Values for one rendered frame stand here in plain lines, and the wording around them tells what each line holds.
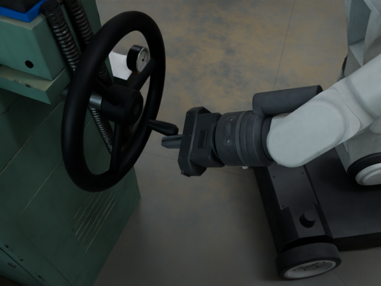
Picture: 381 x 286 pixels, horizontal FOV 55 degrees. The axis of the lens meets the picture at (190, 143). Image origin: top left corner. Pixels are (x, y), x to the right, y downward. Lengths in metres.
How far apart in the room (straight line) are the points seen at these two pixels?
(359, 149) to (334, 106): 0.70
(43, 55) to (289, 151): 0.35
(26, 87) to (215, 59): 1.43
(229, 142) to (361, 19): 0.49
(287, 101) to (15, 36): 0.38
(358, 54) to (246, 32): 1.23
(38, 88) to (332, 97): 0.40
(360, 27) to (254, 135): 0.48
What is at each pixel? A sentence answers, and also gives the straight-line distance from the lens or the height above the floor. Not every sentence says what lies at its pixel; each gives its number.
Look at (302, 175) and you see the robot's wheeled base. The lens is 1.29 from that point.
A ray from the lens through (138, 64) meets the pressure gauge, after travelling 0.89.
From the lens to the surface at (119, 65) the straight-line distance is 0.96.
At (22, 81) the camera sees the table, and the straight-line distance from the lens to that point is 0.59.
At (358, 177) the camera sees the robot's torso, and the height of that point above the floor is 0.28.
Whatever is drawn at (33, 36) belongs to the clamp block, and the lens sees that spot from 0.53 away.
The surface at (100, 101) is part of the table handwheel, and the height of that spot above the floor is 0.82.
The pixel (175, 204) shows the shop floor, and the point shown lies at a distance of 1.40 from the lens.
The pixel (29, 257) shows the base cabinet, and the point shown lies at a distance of 0.90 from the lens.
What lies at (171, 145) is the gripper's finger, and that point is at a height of 0.71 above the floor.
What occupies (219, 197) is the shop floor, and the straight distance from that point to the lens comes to 1.41.
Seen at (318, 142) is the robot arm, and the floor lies 0.88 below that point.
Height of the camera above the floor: 1.24
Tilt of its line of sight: 53 degrees down
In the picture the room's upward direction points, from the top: straight up
